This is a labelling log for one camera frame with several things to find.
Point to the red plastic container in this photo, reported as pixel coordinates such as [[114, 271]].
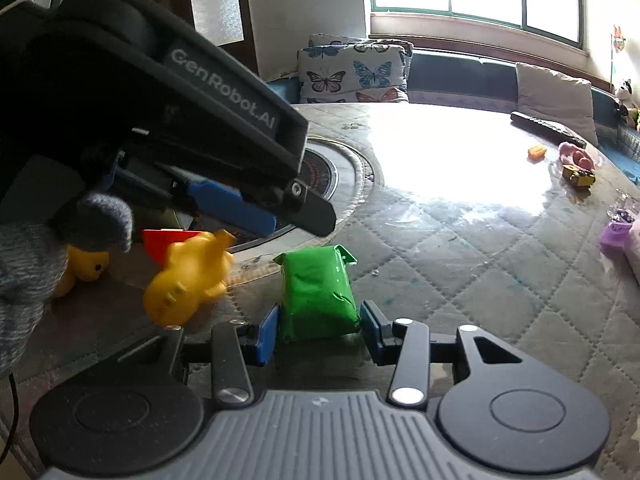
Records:
[[160, 242]]

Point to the teal bench sofa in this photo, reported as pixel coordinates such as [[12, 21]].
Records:
[[465, 72]]

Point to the pink soft toy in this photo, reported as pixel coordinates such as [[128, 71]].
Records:
[[575, 155]]

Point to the yellow toy vehicle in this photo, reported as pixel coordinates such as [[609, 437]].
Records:
[[579, 176]]

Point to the green plastic packet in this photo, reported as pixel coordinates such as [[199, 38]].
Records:
[[317, 295]]

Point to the colourful wall decoration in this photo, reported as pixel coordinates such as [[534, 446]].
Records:
[[618, 40]]

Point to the plain grey pillow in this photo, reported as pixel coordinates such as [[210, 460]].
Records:
[[557, 100]]

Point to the yellow rubber duck toy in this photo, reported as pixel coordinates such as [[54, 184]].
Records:
[[85, 266], [187, 280]]

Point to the small orange toy block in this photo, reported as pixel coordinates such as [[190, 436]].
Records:
[[537, 152]]

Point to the black and white plush toy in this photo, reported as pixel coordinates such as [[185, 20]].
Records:
[[623, 95]]

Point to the round built-in cooktop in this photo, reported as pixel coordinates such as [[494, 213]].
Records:
[[345, 170]]

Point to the quilted table cover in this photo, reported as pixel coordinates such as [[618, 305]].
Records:
[[450, 260]]

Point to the black remote control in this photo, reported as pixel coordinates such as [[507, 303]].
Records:
[[545, 127]]

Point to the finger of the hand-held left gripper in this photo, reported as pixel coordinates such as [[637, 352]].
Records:
[[235, 207], [315, 215]]

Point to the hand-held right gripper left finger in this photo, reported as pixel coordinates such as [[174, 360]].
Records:
[[265, 342]]

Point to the purple toy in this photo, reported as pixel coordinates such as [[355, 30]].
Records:
[[616, 234]]

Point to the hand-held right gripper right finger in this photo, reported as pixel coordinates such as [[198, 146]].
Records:
[[374, 337]]

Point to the person's left hand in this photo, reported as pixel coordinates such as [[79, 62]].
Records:
[[30, 270]]

